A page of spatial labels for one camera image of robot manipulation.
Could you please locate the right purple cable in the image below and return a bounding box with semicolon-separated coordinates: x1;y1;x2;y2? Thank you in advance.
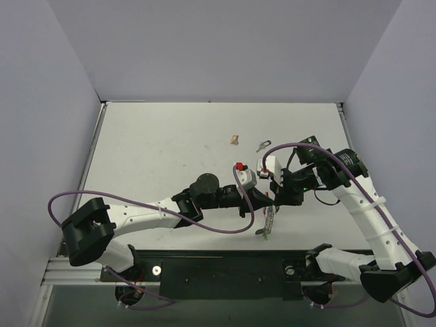
260;142;436;317

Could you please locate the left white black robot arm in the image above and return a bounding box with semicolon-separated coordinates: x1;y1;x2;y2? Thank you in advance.
61;170;273;281

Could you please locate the key with black tag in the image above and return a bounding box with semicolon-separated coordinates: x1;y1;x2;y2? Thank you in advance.
256;140;272;153

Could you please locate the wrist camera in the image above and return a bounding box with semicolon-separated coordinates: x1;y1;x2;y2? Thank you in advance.
234;162;257;191
256;155;283;186

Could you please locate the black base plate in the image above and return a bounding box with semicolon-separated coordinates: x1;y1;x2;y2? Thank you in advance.
100;250;341;300

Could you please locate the red handle spring keyring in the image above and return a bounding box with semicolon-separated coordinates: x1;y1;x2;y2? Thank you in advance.
262;204;277;238

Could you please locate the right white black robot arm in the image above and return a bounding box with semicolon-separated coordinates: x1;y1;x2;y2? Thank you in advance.
257;136;435;302

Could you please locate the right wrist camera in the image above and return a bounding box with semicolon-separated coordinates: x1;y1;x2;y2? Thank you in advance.
256;155;283;186

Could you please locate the aluminium frame rail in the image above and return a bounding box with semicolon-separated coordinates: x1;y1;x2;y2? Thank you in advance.
41;257;106;286

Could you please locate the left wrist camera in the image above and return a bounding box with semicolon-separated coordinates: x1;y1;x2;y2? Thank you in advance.
234;162;257;191

